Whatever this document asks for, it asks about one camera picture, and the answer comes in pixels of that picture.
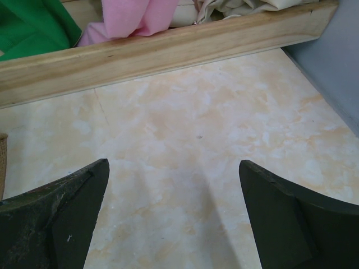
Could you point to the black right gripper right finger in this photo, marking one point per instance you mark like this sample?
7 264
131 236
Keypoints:
295 227

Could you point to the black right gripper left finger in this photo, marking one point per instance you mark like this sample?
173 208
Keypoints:
52 226

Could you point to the canvas bag with cat print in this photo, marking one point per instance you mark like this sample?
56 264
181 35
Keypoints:
3 162

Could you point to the wooden clothes rack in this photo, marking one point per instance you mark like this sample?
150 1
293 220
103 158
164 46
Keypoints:
54 74

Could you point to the green tank top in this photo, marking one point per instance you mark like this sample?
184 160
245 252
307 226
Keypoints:
36 27

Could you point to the pink garment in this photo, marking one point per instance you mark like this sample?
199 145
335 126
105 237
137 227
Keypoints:
122 19

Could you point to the beige cloth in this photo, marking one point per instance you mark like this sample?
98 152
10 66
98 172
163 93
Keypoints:
198 12

